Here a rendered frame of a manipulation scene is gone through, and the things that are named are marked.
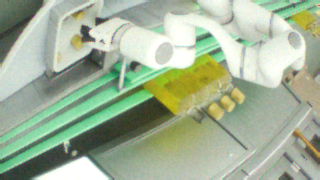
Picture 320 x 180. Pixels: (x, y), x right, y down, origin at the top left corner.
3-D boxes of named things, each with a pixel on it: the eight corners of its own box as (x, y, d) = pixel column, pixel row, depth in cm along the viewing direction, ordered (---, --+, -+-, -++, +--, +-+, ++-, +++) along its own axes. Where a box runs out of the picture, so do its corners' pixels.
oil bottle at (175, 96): (130, 76, 171) (182, 121, 161) (133, 61, 167) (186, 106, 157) (145, 69, 174) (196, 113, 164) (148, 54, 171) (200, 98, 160)
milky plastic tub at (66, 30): (44, 61, 150) (54, 75, 146) (50, 8, 135) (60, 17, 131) (80, 39, 160) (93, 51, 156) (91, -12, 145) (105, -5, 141)
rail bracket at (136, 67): (101, 76, 159) (129, 103, 153) (109, 31, 148) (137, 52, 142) (109, 72, 161) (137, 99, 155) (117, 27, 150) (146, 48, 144)
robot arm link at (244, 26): (272, 6, 121) (275, 33, 136) (199, -24, 129) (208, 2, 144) (268, 29, 118) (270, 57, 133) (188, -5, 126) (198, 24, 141)
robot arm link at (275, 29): (271, 4, 118) (308, 24, 113) (274, 22, 131) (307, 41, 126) (265, 43, 116) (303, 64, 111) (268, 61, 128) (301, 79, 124)
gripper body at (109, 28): (110, 61, 128) (86, 49, 136) (144, 44, 134) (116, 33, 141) (109, 33, 124) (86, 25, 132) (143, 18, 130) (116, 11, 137)
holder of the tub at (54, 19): (43, 72, 154) (52, 85, 150) (50, 8, 136) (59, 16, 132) (77, 51, 164) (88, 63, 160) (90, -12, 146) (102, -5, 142)
